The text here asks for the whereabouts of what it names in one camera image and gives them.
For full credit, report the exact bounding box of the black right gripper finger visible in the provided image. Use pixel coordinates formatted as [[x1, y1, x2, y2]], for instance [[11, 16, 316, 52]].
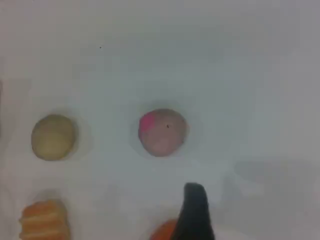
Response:
[[171, 182, 216, 240]]

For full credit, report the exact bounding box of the pale pink peach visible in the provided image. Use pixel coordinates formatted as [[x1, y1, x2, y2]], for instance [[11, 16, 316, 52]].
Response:
[[137, 108, 189, 158]]

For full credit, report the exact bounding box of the long ridged golden bread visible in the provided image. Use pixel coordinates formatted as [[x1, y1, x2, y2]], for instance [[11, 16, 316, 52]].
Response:
[[18, 198, 71, 240]]

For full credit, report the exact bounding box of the orange tangerine with stem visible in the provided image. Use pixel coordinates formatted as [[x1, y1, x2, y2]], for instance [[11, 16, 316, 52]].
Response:
[[149, 218, 180, 240]]

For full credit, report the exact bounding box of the round beige bun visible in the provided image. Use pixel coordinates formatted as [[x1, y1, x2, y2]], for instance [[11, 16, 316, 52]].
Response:
[[30, 114, 79, 161]]

